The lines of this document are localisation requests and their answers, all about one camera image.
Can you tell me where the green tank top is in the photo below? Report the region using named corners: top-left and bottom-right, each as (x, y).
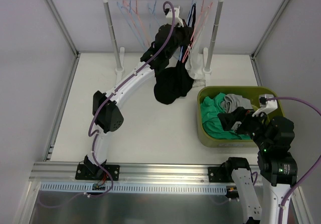
top-left (200, 92), bottom-right (250, 140)

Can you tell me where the grey tank top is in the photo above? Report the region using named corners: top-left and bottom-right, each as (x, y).
top-left (220, 94), bottom-right (253, 113)

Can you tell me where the black tank top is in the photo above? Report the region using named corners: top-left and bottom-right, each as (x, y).
top-left (151, 5), bottom-right (196, 105)

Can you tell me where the pink wire hanger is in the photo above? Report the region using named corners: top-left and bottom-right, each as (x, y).
top-left (122, 0), bottom-right (150, 49)

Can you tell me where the light blue wire hanger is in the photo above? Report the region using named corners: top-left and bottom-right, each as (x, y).
top-left (117, 0), bottom-right (148, 49)

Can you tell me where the white tank top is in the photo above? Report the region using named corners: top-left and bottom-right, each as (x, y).
top-left (185, 26), bottom-right (209, 88)

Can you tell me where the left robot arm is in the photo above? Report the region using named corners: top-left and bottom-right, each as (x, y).
top-left (75, 24), bottom-right (194, 180)

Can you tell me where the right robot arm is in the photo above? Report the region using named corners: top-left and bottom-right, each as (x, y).
top-left (218, 107), bottom-right (297, 223)

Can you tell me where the olive green plastic basin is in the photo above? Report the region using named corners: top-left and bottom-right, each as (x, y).
top-left (197, 86), bottom-right (276, 148)

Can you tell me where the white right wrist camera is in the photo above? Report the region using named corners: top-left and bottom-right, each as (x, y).
top-left (252, 94), bottom-right (278, 117)

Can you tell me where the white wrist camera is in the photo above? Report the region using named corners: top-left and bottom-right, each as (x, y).
top-left (164, 6), bottom-right (185, 27)
top-left (252, 94), bottom-right (278, 117)

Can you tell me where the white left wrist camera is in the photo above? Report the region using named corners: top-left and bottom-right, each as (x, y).
top-left (164, 6), bottom-right (185, 27)

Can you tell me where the white slotted cable duct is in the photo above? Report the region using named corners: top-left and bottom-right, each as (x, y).
top-left (40, 182), bottom-right (227, 195)

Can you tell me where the aluminium mounting rail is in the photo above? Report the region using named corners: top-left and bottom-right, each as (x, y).
top-left (29, 161), bottom-right (276, 183)

